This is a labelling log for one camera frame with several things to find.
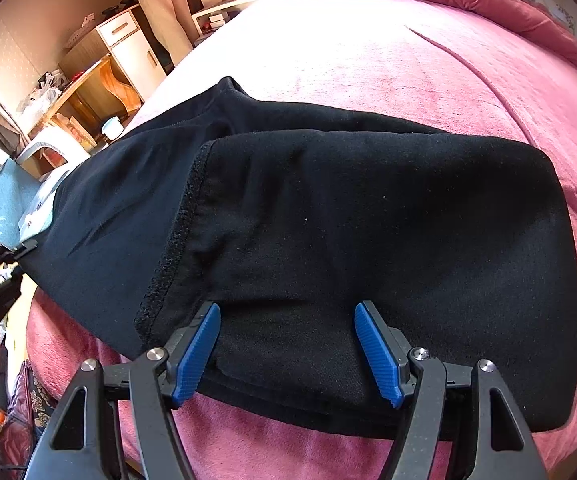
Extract clear plastic bag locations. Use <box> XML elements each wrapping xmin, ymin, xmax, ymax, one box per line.
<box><xmin>18</xmin><ymin>180</ymin><xmax>65</xmax><ymax>239</ymax></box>

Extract wooden desk with white cabinet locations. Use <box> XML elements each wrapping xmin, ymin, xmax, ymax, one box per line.
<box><xmin>58</xmin><ymin>4</ymin><xmax>169</xmax><ymax>106</ymax></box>

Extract white pot with teal rim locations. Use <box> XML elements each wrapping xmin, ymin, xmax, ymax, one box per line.
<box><xmin>101</xmin><ymin>116</ymin><xmax>125</xmax><ymax>141</ymax></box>

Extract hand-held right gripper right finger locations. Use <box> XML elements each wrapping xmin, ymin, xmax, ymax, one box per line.
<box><xmin>353</xmin><ymin>300</ymin><xmax>552</xmax><ymax>480</ymax></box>

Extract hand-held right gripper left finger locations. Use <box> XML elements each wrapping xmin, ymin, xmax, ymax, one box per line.
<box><xmin>27</xmin><ymin>301</ymin><xmax>222</xmax><ymax>480</ymax></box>

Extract white nightstand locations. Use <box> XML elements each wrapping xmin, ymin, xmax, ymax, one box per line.
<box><xmin>190</xmin><ymin>0</ymin><xmax>264</xmax><ymax>37</ymax></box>

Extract black embroidered pants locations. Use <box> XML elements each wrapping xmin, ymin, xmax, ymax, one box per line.
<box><xmin>18</xmin><ymin>76</ymin><xmax>577</xmax><ymax>441</ymax></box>

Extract purple quilted jacket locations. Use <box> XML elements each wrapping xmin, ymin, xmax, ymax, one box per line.
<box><xmin>0</xmin><ymin>360</ymin><xmax>64</xmax><ymax>480</ymax></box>

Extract pink sheeted bed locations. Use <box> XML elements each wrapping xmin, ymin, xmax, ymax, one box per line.
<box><xmin>26</xmin><ymin>0</ymin><xmax>577</xmax><ymax>480</ymax></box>

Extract white plastic bag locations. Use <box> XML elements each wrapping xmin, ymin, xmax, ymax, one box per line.
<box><xmin>16</xmin><ymin>85</ymin><xmax>64</xmax><ymax>131</ymax></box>

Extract carved wooden side table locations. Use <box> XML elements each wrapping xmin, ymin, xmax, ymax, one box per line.
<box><xmin>16</xmin><ymin>55</ymin><xmax>144</xmax><ymax>159</ymax></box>

